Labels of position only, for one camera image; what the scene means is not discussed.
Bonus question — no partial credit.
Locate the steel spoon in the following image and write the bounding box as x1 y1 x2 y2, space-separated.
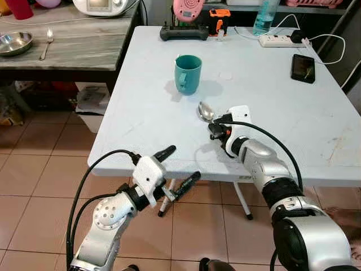
197 102 217 123

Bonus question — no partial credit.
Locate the white table leg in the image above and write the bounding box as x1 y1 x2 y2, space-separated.
233 181 253 221
158 180 177 217

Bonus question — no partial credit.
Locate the white folding table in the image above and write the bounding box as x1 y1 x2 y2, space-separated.
87 25 361 187

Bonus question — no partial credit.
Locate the teal ceramic mug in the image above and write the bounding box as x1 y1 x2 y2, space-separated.
174 54 202 95

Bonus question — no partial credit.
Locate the robot right leg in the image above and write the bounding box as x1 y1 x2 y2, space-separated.
199 257 235 271

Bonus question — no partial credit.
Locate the white storage bin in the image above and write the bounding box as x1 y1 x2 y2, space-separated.
75 84 111 133

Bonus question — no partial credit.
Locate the white power strip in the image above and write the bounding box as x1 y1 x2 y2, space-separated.
258 34 294 48

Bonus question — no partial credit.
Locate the black smartphone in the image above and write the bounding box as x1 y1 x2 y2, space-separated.
290 54 316 84

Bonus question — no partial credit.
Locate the black remote controller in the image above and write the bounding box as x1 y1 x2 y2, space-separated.
160 23 210 42

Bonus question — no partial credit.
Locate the orange black device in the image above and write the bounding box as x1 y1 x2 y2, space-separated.
209 8 231 36

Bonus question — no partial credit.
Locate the clear blue water bottle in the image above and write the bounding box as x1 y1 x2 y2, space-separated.
253 0 281 36

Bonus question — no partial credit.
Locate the pink round device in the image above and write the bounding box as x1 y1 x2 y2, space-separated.
172 0 205 23

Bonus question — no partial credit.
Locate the grey wooden side table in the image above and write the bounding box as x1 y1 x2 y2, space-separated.
0 3 142 85

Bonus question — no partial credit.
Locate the pink plastic basket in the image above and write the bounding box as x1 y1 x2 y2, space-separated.
285 0 328 8

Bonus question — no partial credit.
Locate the bare person foot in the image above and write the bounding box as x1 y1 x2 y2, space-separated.
350 240 361 261

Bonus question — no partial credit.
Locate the white kitchen appliance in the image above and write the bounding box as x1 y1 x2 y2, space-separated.
72 0 131 18

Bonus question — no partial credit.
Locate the steel fork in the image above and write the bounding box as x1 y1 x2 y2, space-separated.
38 28 55 61

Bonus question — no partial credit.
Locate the steel bowl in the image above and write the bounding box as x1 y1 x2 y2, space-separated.
0 32 33 57

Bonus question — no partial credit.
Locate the pink round object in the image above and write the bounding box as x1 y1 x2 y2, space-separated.
35 0 61 8

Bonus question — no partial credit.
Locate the red cup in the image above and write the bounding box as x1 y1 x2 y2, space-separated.
5 0 34 20

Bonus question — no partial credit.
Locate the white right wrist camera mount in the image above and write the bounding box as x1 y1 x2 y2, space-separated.
224 105 252 158

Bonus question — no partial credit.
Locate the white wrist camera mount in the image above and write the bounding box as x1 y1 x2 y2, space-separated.
224 105 252 158
133 155 168 207

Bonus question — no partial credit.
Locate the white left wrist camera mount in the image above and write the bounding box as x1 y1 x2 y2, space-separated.
133 155 168 207

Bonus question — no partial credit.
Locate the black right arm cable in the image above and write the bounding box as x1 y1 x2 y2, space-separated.
224 119 303 190

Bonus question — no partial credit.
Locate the white charging cable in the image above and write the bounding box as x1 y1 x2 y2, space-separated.
302 33 347 65

